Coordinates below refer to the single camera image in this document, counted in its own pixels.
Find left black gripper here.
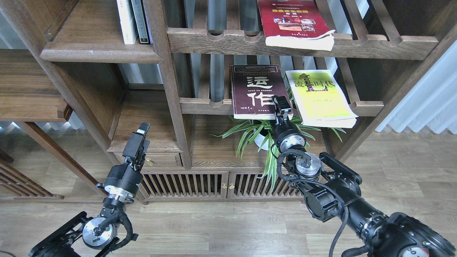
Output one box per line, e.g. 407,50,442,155
97,122,150,197

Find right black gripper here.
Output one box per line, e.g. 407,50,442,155
272,96,306,152

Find maroon book white characters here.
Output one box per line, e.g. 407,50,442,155
230,65,290,120

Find yellow green book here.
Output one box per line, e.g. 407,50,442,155
285,70,357,129

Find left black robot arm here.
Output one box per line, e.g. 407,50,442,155
28,122,150,257

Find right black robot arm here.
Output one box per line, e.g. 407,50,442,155
272,96,456,257

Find red book on top shelf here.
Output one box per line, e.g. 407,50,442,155
257,0,335,51

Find brass drawer knob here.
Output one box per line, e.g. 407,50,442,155
144,159,154,166

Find green spider plant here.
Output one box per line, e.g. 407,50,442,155
211,115,347,193

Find white plant pot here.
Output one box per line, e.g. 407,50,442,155
254,129,274,152

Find dark wooden bookshelf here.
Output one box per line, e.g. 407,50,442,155
0,0,457,205

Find white upright book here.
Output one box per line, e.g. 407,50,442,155
116,0,137,45

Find wooden side table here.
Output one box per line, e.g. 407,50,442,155
0,49,107,197

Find dark green upright book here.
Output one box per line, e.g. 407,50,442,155
131,0,151,44

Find slatted wooden bench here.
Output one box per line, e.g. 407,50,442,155
0,150,64,201

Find white curtain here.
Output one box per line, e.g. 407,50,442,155
375,37,457,135

